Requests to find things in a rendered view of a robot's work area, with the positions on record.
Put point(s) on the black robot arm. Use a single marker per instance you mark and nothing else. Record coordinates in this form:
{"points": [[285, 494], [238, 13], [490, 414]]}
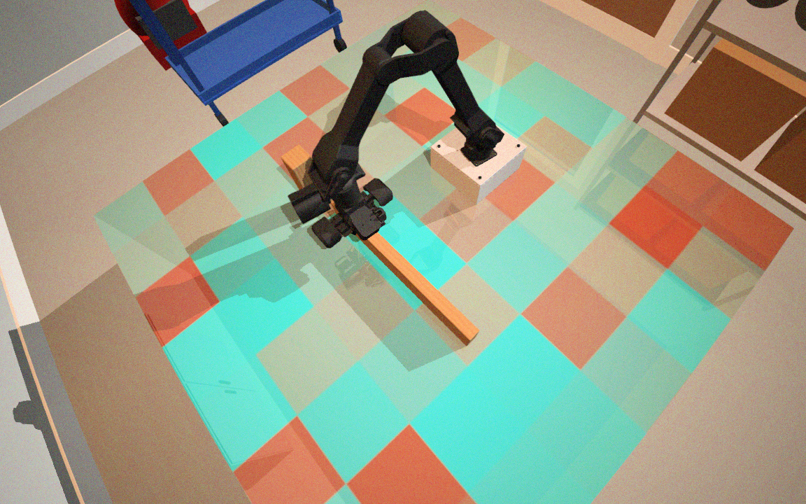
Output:
{"points": [[334, 168]]}

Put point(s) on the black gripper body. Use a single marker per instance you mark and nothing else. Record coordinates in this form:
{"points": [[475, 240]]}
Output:
{"points": [[327, 231]]}

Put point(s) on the wooden post with slot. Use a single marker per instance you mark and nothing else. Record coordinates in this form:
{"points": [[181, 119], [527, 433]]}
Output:
{"points": [[298, 161]]}

